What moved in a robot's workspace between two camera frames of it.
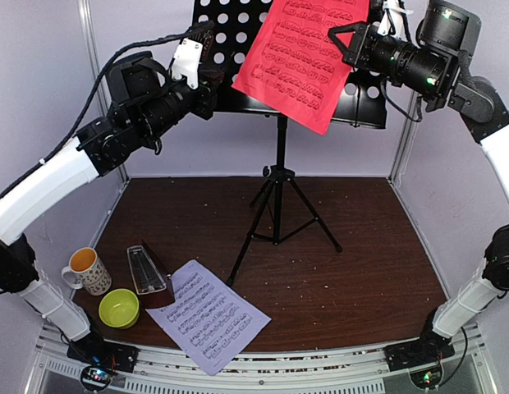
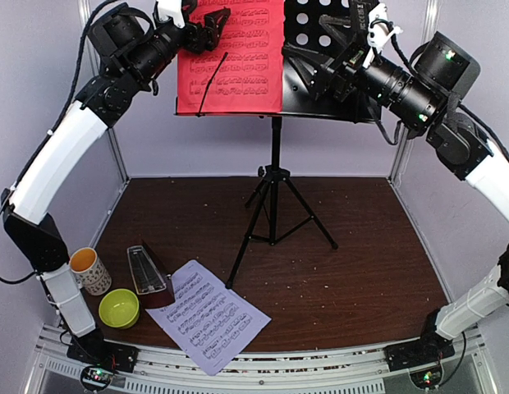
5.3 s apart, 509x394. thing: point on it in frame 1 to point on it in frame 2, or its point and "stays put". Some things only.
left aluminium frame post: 97,65 stays put
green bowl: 119,308 stays put
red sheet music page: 294,65 to 251,80
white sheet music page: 208,317 stays put
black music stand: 361,102 to 307,27
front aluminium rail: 163,370 stays put
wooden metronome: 152,280 stays put
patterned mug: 85,271 stays put
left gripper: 210,77 to 211,34
